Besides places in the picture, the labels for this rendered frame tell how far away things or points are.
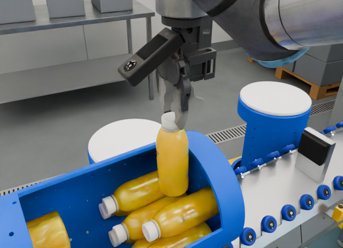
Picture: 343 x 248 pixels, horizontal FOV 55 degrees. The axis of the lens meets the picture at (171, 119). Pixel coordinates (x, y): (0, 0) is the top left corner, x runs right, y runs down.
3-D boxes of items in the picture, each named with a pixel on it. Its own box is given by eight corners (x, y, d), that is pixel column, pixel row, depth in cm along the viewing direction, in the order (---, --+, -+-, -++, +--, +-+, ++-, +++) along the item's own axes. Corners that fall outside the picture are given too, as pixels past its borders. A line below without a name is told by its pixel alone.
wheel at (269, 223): (275, 213, 88) (270, 212, 89) (263, 220, 86) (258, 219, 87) (280, 229, 87) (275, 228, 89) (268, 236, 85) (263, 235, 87)
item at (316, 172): (323, 180, 107) (336, 142, 98) (315, 185, 105) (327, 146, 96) (298, 164, 114) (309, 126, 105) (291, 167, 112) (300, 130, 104)
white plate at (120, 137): (69, 146, 104) (70, 149, 105) (133, 182, 90) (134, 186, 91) (129, 110, 123) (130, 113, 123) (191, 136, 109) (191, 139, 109)
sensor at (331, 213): (343, 219, 97) (348, 207, 94) (337, 223, 96) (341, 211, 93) (321, 202, 103) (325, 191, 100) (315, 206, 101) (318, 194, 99)
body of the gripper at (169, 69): (215, 81, 61) (220, 15, 54) (175, 93, 57) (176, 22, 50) (192, 67, 66) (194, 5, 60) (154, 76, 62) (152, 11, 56)
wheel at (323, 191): (329, 182, 97) (323, 182, 99) (319, 188, 95) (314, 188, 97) (334, 196, 97) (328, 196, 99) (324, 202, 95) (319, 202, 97)
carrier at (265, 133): (264, 217, 193) (216, 220, 191) (294, 81, 146) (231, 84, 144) (283, 260, 169) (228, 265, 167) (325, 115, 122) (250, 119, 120)
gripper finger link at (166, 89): (188, 113, 69) (194, 76, 63) (164, 121, 66) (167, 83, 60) (180, 104, 71) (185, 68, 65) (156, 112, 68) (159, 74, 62)
